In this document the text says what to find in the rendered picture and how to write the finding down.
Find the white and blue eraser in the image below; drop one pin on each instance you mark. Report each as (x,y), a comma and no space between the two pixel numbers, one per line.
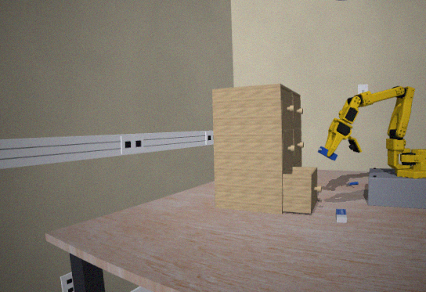
(341,215)

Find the wooden chest of drawers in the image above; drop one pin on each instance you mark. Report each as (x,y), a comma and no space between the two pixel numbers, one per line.
(248,147)

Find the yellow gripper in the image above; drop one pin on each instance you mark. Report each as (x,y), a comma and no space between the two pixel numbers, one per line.
(340,130)

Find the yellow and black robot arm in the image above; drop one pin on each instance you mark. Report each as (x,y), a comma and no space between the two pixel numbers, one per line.
(396,130)

